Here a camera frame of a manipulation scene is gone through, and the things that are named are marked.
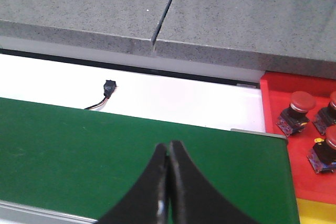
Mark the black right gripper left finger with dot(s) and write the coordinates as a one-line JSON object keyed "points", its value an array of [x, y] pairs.
{"points": [[147, 201]]}

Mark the green conveyor belt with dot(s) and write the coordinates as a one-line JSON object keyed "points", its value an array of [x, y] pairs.
{"points": [[83, 162]]}

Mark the grey stone countertop slab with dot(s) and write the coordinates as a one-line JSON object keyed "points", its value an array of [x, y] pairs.
{"points": [[123, 26]]}

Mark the yellow plastic tray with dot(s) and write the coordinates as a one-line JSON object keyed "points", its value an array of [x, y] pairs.
{"points": [[312, 212]]}

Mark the grey stone slab right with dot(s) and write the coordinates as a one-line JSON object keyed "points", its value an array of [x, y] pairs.
{"points": [[290, 36]]}

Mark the red mushroom push button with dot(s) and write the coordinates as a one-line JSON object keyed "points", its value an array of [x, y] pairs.
{"points": [[326, 116], [293, 119], [322, 154]]}

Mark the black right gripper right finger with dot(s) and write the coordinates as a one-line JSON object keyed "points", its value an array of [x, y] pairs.
{"points": [[193, 198]]}

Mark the aluminium conveyor side rail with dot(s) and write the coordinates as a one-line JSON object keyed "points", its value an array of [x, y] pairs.
{"points": [[17, 213]]}

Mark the black plug with cable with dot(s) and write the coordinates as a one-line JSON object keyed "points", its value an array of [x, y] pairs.
{"points": [[108, 89]]}

